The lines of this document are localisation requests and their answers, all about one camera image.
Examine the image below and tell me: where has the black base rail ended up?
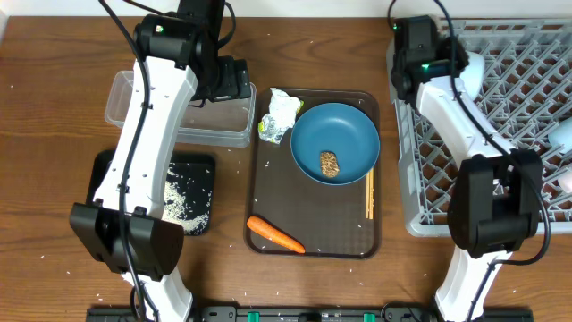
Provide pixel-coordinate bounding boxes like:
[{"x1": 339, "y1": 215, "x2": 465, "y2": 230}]
[{"x1": 85, "y1": 303, "x2": 534, "y2": 322}]

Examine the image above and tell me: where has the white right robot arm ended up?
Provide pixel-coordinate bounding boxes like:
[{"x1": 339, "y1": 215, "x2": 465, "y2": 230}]
[{"x1": 390, "y1": 15, "x2": 550, "y2": 321}]

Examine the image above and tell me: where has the crumpled foil wrapper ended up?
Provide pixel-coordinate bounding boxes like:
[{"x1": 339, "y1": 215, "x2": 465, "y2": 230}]
[{"x1": 257, "y1": 88, "x2": 304, "y2": 145}]

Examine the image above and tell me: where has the wooden chopstick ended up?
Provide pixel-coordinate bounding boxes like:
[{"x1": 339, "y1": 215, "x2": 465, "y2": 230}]
[
  {"x1": 370, "y1": 169, "x2": 374, "y2": 220},
  {"x1": 366, "y1": 170, "x2": 373, "y2": 219}
]

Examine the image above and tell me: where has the dark blue plate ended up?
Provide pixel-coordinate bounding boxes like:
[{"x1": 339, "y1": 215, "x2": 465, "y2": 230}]
[{"x1": 290, "y1": 103, "x2": 381, "y2": 186}]

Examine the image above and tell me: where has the grey dishwasher rack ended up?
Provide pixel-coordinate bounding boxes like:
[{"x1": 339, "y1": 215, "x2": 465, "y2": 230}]
[{"x1": 390, "y1": 20, "x2": 571, "y2": 237}]

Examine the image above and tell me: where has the brown food piece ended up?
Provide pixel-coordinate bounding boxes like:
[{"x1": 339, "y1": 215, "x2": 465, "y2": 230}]
[{"x1": 320, "y1": 151, "x2": 340, "y2": 178}]

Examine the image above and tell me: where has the light blue rice bowl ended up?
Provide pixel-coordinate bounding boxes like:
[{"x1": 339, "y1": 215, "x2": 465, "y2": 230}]
[{"x1": 460, "y1": 52, "x2": 485, "y2": 101}]

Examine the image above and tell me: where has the black tray bin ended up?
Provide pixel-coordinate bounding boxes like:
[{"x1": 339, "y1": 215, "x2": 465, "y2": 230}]
[{"x1": 85, "y1": 149, "x2": 217, "y2": 237}]

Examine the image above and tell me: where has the brown serving tray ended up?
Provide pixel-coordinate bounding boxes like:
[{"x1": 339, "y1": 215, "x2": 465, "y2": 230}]
[{"x1": 244, "y1": 89, "x2": 382, "y2": 259}]

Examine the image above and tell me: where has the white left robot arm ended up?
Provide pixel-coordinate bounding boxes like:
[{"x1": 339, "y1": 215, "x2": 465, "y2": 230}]
[{"x1": 70, "y1": 0, "x2": 251, "y2": 321}]

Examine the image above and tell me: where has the wooden chopstick left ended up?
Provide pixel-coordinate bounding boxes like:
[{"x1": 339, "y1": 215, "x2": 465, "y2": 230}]
[{"x1": 366, "y1": 170, "x2": 373, "y2": 219}]

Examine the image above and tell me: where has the wooden chopstick right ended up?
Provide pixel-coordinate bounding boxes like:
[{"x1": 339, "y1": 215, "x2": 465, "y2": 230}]
[{"x1": 370, "y1": 169, "x2": 374, "y2": 220}]

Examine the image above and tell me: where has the small light blue bowl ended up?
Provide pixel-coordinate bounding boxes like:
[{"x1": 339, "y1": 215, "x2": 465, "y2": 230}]
[{"x1": 548, "y1": 118, "x2": 572, "y2": 154}]

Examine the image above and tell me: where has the orange carrot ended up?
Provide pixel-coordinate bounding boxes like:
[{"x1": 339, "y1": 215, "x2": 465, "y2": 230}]
[{"x1": 247, "y1": 216, "x2": 306, "y2": 254}]

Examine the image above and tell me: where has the spilled white rice pile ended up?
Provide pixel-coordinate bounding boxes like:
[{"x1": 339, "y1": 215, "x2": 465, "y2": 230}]
[{"x1": 161, "y1": 165, "x2": 212, "y2": 234}]

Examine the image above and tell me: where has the pink small bowl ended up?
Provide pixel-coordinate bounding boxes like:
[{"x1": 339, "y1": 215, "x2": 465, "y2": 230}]
[{"x1": 557, "y1": 167, "x2": 572, "y2": 193}]

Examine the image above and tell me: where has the clear plastic bin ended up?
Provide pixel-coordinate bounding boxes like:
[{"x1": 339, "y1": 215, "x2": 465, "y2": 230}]
[{"x1": 105, "y1": 71, "x2": 257, "y2": 148}]

